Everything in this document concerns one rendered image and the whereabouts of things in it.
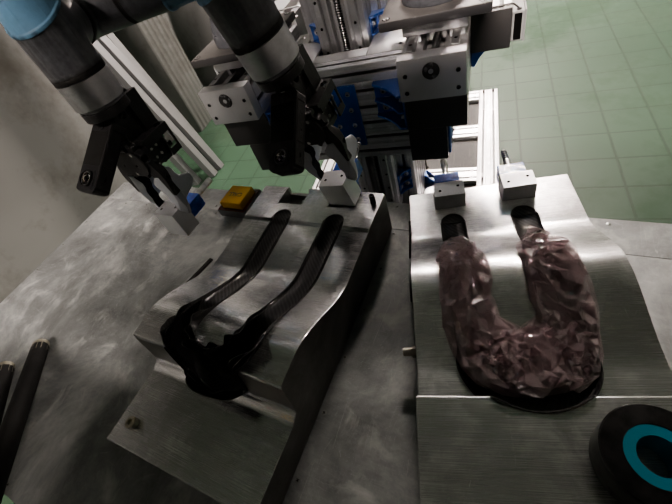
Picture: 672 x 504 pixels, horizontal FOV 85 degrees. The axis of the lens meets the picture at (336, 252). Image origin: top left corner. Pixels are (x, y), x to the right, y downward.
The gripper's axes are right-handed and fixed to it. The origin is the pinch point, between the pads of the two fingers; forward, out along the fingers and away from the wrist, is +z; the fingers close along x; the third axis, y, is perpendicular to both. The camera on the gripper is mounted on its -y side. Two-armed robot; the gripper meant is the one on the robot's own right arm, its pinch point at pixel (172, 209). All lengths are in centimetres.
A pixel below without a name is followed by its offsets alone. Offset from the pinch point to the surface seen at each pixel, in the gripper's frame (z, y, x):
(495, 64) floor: 95, 243, -29
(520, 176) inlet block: 7, 21, -57
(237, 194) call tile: 11.4, 16.3, 1.9
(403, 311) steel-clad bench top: 15.0, -3.0, -43.2
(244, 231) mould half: 6.4, 2.1, -12.2
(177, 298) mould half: 2.3, -15.6, -12.8
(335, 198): 4.0, 10.1, -28.7
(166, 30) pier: 25, 192, 194
